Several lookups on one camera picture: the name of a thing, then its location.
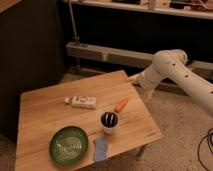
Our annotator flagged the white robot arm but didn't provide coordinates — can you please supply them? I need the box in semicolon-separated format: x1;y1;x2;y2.
128;49;213;117

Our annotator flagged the green ceramic bowl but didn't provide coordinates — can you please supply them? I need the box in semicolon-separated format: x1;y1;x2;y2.
49;126;89;166

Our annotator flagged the white lying bottle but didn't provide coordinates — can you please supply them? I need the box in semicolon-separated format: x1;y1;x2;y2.
64;96;97;109

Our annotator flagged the white cup with dark inside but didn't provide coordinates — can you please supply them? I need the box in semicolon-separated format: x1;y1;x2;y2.
100;111;119;134

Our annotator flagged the metal shelf beam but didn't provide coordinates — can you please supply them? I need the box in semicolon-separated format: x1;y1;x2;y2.
66;42;213;81

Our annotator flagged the wooden table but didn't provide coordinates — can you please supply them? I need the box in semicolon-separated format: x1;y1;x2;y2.
15;70;162;171

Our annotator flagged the blue sponge cloth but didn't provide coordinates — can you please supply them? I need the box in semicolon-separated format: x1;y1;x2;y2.
94;138;108;162

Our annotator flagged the upper shelf board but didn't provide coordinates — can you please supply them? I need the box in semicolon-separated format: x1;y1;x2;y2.
62;0;213;20

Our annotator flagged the metal shelf post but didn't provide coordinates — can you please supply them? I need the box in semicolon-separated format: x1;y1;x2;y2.
68;0;80;44

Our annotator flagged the black cable on floor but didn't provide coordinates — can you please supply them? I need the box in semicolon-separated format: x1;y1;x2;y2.
197;127;213;171

